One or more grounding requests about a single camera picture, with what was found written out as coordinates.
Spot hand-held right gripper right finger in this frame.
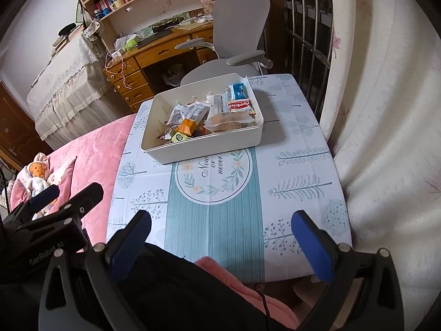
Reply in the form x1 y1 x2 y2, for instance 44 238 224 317
291 210 405 331

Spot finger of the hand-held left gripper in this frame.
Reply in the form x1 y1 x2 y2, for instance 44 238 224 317
15 183 104 235
9 185 60 221

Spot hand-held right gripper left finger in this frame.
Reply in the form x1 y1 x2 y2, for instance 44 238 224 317
38 210 152 331

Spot white plastic storage bin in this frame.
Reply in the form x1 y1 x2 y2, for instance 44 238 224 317
140 72 265 165

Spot orange oat snack packet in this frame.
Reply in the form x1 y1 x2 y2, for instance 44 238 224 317
179 119 202 136

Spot silver snack packet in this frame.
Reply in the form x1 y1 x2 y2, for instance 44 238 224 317
170 105 189 125

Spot orange snack clear packet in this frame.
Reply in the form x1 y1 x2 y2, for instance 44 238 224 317
206 111 258 134

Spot red white cookie packet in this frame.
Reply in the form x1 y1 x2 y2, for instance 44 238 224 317
227 99 253 112

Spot wafer biscuit packet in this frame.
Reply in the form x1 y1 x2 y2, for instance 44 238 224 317
211 94 230 115

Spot pastel plush toy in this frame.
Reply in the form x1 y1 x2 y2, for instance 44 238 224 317
19 152 77 215

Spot pink quilted blanket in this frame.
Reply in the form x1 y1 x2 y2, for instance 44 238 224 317
9 114 139 253

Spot person's black pants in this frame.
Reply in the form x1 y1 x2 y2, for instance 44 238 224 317
117 241 270 331

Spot brown wooden door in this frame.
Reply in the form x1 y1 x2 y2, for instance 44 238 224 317
0 81 36 172

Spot person's pink garment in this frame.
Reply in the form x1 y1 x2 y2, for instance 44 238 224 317
195 256 301 330

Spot white lace dust cover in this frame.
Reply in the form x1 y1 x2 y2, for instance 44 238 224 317
27 34 115 149

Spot waste bin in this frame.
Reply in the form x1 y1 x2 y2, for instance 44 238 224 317
162 63 184 85

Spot white floral curtain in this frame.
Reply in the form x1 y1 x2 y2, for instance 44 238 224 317
320 0 441 331

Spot stack of books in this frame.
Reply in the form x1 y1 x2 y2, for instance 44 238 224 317
52 22 85 56

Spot floral pouch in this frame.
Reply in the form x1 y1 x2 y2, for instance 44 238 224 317
84 21 104 41

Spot wooden bookshelf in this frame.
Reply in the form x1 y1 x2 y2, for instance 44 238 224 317
69 0 225 42

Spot metal window grille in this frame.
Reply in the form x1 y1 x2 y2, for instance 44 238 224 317
277 0 337 118

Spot grey office chair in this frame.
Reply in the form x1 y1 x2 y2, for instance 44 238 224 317
174 0 275 87

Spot black cable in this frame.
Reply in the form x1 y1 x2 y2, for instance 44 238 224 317
253 283 273 331

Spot white charging cable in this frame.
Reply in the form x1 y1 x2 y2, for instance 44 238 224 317
105 50 132 91

